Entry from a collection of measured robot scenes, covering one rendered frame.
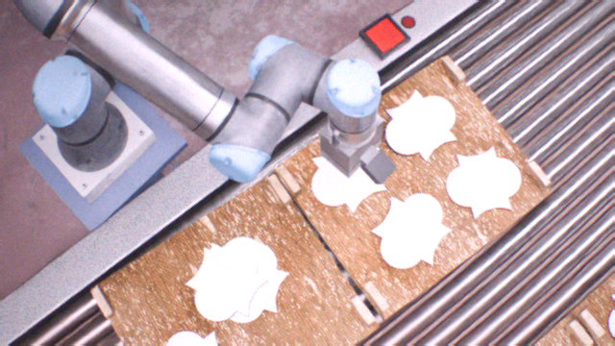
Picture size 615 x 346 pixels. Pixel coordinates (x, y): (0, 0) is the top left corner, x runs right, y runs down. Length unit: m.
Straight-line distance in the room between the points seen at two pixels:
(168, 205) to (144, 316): 0.22
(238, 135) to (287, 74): 0.12
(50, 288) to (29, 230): 1.08
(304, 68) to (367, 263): 0.45
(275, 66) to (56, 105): 0.45
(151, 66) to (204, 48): 1.63
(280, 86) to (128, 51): 0.22
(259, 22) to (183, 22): 0.27
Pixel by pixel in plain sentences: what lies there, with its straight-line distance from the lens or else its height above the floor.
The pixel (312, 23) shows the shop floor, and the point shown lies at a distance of 2.70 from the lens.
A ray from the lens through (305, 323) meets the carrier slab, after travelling 1.42.
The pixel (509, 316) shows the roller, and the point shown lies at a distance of 1.47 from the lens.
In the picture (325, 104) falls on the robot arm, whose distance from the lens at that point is 1.13.
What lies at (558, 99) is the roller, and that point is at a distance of 1.63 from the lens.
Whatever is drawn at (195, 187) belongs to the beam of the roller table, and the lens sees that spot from 1.52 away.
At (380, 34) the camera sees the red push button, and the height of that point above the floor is 0.93.
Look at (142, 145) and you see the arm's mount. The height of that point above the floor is 0.90.
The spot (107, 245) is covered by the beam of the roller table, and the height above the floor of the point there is 0.92.
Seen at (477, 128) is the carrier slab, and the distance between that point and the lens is 1.54.
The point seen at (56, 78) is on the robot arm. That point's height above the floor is 1.13.
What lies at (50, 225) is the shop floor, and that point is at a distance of 2.59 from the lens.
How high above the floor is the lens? 2.34
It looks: 71 degrees down
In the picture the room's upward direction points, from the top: 6 degrees counter-clockwise
